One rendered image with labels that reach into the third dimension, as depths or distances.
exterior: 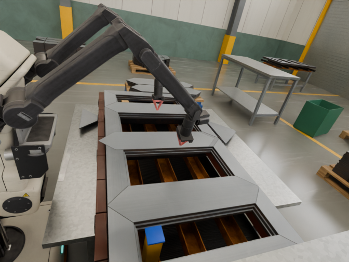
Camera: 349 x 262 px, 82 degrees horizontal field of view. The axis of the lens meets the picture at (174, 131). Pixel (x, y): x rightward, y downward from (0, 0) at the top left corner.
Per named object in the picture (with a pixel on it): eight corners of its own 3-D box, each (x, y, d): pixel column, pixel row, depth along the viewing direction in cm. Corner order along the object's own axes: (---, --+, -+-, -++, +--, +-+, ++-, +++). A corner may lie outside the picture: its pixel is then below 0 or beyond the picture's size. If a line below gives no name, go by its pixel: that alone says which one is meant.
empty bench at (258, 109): (210, 94, 488) (222, 53, 440) (233, 95, 515) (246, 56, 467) (249, 126, 372) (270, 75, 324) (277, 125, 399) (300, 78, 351)
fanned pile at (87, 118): (97, 109, 181) (97, 105, 179) (97, 133, 149) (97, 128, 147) (83, 109, 177) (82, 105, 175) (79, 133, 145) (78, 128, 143)
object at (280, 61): (251, 81, 676) (260, 55, 633) (285, 84, 740) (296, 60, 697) (268, 91, 611) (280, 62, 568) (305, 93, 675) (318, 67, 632)
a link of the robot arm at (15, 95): (-14, 102, 56) (-16, 114, 52) (17, 82, 56) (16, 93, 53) (17, 120, 63) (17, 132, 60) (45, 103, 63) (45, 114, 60)
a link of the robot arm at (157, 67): (124, 43, 64) (136, 60, 57) (138, 30, 63) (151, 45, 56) (185, 108, 97) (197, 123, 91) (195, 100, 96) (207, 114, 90)
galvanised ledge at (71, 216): (99, 107, 191) (99, 104, 189) (96, 239, 87) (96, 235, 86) (76, 106, 184) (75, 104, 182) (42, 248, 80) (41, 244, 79)
